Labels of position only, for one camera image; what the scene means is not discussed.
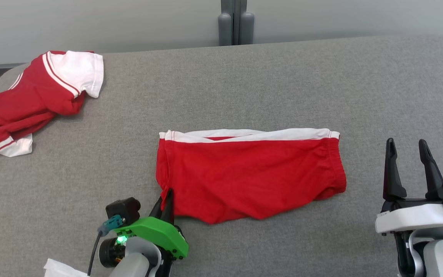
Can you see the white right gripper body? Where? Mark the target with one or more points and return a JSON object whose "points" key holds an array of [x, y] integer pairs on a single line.
{"points": [[410, 219]]}

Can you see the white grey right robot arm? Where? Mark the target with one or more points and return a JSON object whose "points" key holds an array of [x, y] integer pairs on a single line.
{"points": [[440, 257]]}

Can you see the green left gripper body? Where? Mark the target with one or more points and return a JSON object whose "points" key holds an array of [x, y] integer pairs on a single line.
{"points": [[156, 231]]}

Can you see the red shorts white waistband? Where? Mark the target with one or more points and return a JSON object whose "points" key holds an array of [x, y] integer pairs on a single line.
{"points": [[244, 177]]}

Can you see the grey double cylinder post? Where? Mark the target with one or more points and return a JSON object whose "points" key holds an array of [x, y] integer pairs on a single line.
{"points": [[236, 23]]}

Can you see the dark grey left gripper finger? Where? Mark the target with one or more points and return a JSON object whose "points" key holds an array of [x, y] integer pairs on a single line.
{"points": [[157, 211], [169, 207]]}

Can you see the red white basketball jersey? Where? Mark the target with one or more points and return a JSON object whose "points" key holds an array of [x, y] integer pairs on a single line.
{"points": [[25, 104]]}

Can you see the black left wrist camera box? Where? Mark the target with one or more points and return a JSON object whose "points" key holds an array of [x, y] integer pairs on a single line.
{"points": [[123, 209]]}

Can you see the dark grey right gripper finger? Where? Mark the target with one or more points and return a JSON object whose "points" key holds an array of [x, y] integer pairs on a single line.
{"points": [[432, 177], [392, 181]]}

